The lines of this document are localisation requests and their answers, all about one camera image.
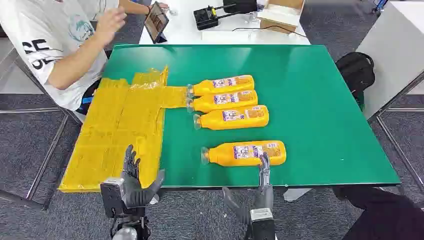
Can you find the black robot leg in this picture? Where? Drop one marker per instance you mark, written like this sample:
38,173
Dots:
387,215

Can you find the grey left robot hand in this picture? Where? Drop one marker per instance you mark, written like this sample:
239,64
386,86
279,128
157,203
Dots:
134,193

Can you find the person's left hand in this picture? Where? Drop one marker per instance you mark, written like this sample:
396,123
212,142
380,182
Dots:
160,5

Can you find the open cardboard box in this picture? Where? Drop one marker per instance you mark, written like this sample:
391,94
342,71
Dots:
281,16

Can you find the person's right hand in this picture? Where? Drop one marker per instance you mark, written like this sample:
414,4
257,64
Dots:
109,24

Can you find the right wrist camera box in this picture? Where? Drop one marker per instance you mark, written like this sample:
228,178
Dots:
262,223

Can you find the clear plastic wrap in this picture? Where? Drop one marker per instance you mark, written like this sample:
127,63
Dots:
253,17

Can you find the person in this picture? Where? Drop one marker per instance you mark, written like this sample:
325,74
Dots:
43,36

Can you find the black bag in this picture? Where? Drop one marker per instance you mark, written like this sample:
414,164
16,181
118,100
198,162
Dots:
240,6

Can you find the yellow sheet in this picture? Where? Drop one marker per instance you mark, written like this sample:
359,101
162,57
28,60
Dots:
109,132

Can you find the black device with antenna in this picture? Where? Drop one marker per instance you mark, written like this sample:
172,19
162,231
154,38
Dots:
205,18

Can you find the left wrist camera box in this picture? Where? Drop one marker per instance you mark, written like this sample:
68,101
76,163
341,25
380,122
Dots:
112,197

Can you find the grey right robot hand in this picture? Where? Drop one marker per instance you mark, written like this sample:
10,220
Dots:
264,198

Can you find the black tablet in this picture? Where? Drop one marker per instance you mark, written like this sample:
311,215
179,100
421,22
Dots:
155,23

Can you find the black backpack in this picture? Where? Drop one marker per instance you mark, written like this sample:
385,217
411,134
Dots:
356,74

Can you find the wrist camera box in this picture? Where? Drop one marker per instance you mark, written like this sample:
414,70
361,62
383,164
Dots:
262,223
112,197

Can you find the blue object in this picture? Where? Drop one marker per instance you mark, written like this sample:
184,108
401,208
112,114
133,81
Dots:
380,5

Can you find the metal floor frame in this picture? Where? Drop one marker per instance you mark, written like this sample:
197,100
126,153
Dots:
399,151
50,150

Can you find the orange drink bottle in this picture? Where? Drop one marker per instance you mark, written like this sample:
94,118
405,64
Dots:
215,122
205,87
222,155
205,103

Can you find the green table mat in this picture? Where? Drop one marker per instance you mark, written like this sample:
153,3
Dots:
304,109

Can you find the white table foot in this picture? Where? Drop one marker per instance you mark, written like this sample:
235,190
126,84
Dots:
296,193

